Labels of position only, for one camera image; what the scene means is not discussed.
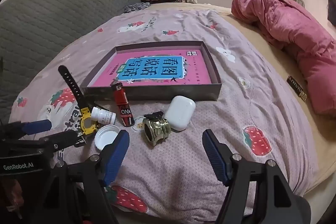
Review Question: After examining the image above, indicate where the pink quilt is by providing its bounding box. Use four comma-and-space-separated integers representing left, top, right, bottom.
231, 0, 336, 115

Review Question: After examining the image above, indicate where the white pill bottle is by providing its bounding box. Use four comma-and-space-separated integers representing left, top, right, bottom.
91, 106, 116, 125

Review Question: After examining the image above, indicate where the white earbuds case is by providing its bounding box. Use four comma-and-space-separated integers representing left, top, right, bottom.
164, 96, 196, 131

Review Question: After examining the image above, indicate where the black and yellow wristwatch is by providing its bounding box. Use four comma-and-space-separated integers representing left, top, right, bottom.
58, 65, 100, 136

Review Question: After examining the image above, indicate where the pink book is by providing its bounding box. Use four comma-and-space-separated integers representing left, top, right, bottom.
87, 49, 212, 87

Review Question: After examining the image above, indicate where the black and gold tag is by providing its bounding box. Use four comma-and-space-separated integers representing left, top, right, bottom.
287, 75, 307, 102

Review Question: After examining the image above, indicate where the small black plastic piece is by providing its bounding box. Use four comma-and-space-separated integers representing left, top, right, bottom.
144, 111, 164, 120

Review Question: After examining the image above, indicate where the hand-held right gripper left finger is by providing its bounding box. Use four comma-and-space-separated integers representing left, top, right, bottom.
47, 130, 130, 224

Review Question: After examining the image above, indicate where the strawberry printed blanket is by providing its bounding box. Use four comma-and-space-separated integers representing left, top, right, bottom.
9, 9, 319, 222

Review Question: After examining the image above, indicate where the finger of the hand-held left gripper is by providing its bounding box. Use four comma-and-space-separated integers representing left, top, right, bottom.
0, 120, 52, 139
16, 130, 87, 153

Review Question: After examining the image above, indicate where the brass threaded fitting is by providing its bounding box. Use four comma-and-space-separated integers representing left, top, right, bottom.
142, 118, 172, 147

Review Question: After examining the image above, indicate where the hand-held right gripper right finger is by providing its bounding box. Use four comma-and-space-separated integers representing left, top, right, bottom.
202, 129, 311, 224

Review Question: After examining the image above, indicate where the beige bed sheet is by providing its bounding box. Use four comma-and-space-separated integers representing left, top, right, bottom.
147, 2, 336, 203

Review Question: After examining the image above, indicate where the white bottle cap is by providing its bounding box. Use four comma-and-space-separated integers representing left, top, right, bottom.
94, 125, 121, 152

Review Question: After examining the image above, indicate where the grey quilted cover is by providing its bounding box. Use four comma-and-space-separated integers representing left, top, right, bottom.
0, 0, 142, 125

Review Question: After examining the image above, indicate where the shallow grey cardboard box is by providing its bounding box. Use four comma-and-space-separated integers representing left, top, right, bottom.
79, 41, 223, 102

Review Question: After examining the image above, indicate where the dark patterned cloth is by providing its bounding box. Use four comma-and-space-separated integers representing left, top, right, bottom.
124, 2, 151, 14

